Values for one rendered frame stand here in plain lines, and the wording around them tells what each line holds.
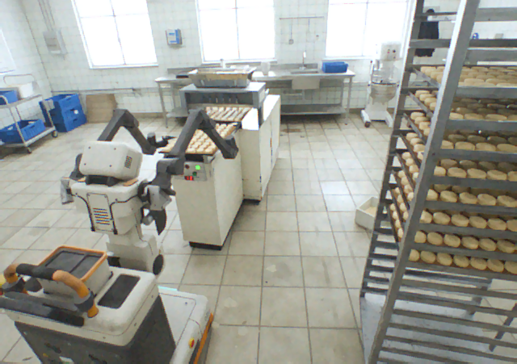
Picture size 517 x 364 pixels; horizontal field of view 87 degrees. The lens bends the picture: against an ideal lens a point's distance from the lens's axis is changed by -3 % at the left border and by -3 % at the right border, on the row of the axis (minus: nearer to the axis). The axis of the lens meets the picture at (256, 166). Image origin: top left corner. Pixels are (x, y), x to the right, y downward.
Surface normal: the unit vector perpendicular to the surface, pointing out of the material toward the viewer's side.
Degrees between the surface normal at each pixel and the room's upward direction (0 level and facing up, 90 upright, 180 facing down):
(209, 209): 90
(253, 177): 90
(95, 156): 48
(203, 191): 90
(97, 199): 82
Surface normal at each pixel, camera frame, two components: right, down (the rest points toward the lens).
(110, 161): -0.18, -0.26
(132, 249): -0.21, 0.33
